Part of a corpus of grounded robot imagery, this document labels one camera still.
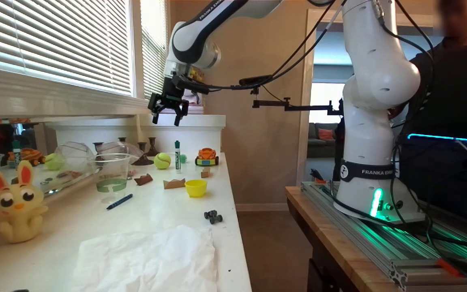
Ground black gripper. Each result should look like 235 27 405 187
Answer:
145 74 192 129

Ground green tennis ball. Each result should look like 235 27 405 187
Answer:
154 152 173 171

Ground dark brown candle holder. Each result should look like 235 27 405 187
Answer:
144 135 160 158
131 140 155 168

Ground grey round plate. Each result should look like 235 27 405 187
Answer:
154 103 205 116

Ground white window blinds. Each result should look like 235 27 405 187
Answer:
141 30 168 105
0 0 132 98

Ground orange toy car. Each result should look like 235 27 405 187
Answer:
192 147 220 168

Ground small yellow cup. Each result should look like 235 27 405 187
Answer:
183 178 209 200

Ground clear glass jar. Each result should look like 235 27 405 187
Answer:
92 152 132 195

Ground black pen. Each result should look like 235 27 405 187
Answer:
105 192 136 212

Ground small black toy car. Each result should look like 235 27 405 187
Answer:
202 210 225 226

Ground white crumpled cloth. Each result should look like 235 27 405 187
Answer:
69 223 222 292

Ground yellow bunny plush toy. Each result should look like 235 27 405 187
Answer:
0 160 48 244

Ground wooden workbench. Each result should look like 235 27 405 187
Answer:
283 186 402 292

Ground person in black shirt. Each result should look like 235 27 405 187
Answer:
405 0 467 137

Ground black box with cyan light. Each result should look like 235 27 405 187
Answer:
397 129 467 229

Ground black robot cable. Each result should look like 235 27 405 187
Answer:
205 0 441 95

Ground black stereo camera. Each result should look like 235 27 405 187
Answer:
236 74 275 88

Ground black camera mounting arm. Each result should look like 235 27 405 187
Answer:
249 83 345 118

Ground white door frame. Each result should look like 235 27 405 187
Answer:
295 7 353 189

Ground aluminium extrusion rail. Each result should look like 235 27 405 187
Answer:
299 181 467 290

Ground black base cables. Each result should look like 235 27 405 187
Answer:
332 161 467 257

